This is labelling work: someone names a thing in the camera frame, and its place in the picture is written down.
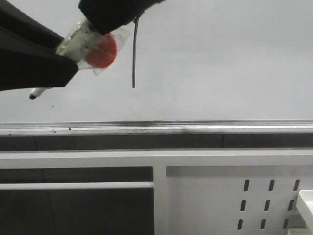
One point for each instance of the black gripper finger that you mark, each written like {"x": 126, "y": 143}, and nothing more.
{"x": 27, "y": 53}
{"x": 108, "y": 15}

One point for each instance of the red round magnet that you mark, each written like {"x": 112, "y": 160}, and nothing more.
{"x": 104, "y": 51}

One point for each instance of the white whiteboard marker pen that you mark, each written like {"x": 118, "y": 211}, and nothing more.
{"x": 81, "y": 40}

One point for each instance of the large whiteboard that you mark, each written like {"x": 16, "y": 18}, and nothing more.
{"x": 195, "y": 60}

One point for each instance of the white plastic bin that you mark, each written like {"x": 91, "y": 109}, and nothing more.
{"x": 304, "y": 204}

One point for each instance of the aluminium whiteboard tray rail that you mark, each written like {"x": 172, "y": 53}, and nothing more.
{"x": 155, "y": 127}

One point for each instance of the white metal pegboard frame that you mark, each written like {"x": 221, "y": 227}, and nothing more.
{"x": 153, "y": 192}

